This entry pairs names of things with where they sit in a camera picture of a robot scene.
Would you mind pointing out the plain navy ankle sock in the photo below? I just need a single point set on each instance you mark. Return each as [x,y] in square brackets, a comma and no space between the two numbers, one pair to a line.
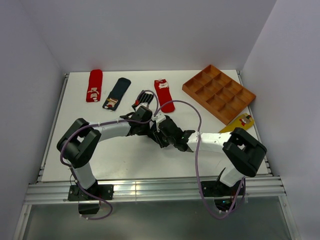
[155,135]

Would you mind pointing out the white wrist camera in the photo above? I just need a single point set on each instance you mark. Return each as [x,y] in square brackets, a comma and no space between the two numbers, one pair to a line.
[141,104]
[158,118]

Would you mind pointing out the orange compartment tray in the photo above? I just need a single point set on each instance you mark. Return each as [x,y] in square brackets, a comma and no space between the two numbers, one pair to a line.
[218,93]

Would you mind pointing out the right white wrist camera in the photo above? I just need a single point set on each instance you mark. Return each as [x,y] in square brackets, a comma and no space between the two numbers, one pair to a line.
[158,118]

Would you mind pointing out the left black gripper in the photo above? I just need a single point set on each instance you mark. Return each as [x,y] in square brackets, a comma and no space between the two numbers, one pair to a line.
[145,132]

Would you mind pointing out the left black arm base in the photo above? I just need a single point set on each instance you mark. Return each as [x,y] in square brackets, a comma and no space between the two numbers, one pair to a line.
[104,191]

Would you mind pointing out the red sock with santa pattern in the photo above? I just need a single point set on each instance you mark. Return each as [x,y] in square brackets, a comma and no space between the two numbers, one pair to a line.
[164,96]

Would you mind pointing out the navy sock with bear pattern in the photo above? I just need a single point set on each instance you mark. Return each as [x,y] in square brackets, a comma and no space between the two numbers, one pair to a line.
[116,94]

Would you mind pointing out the black white striped sock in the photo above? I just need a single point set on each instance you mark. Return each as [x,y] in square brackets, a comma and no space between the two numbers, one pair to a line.
[143,97]

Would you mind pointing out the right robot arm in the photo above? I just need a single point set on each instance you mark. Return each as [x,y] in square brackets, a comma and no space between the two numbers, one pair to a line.
[244,152]

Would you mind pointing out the yellow sock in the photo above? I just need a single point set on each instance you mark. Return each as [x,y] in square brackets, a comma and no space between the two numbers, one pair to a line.
[244,121]

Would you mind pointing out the red sock with white figure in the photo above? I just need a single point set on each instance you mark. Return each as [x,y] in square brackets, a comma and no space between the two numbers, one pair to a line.
[94,89]

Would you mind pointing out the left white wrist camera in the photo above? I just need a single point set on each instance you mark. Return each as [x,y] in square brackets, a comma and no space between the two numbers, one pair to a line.
[141,104]

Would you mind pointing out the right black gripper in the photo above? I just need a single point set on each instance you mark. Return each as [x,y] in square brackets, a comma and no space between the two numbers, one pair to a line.
[164,144]

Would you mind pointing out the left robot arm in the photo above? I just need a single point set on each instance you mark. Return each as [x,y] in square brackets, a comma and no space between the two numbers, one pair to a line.
[78,144]

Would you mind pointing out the aluminium front rail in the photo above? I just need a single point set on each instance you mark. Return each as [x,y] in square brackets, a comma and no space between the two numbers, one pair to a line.
[148,190]

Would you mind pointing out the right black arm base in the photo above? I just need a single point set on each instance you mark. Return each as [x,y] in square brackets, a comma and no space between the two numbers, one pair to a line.
[216,189]

